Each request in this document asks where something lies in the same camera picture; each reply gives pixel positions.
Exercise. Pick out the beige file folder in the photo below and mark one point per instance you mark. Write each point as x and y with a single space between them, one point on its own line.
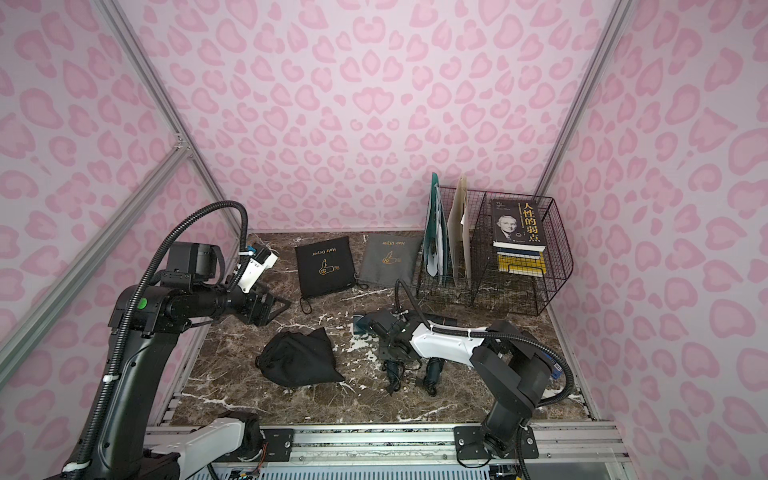
459 234

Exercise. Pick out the black pouch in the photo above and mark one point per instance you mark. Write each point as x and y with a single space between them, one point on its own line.
293 359
324 268

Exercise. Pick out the black wire file rack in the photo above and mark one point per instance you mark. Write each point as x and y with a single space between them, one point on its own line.
497 291

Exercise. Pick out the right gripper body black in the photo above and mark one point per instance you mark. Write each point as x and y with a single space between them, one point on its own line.
379 327

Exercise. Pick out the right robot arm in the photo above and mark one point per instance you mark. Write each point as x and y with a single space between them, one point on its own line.
521 373

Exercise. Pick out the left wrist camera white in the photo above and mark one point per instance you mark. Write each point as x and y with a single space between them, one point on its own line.
254 261

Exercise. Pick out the grey hair dryer pouch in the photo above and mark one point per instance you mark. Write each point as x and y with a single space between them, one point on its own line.
388 258

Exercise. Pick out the black portrait book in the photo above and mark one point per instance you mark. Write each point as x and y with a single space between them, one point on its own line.
516 224

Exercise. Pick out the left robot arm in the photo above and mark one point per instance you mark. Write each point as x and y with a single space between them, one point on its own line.
184 286

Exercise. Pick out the dark green hair dryer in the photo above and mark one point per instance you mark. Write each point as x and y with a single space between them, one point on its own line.
394 369
434 366

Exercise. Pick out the yellow striped book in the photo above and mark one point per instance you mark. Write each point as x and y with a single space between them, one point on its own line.
531 264

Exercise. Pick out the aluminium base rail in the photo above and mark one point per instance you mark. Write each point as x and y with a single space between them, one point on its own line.
552 450

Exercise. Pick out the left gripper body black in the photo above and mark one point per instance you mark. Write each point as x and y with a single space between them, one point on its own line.
259 306

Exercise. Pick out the green file folder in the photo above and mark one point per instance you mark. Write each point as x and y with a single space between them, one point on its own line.
435 247

